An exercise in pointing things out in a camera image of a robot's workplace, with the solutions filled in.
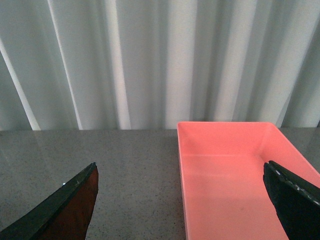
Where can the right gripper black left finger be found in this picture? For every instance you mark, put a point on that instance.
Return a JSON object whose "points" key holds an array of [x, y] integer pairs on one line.
{"points": [[64, 215]]}

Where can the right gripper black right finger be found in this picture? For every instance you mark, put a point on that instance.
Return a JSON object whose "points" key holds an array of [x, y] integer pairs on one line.
{"points": [[296, 201]]}

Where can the pink plastic tray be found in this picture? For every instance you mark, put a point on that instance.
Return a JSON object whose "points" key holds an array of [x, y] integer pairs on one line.
{"points": [[221, 168]]}

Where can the white pleated curtain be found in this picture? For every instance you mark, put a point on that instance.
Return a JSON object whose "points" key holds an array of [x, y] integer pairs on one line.
{"points": [[149, 64]]}

